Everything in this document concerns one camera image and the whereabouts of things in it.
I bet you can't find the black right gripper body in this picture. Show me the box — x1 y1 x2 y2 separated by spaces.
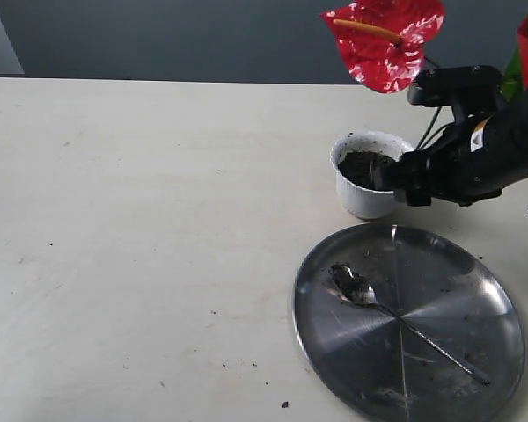
426 93 528 207

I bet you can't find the artificial red anthurium plant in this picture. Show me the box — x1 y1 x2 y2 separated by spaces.
320 1 528 102

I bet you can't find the metal spork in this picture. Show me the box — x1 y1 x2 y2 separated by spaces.
329 263 491 385

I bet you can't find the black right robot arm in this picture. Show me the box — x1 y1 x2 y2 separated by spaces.
371 66 528 207

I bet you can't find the white scalloped plastic pot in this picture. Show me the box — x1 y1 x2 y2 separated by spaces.
330 131 413 220

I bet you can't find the round stainless steel plate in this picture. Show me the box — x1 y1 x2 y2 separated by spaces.
292 224 525 421

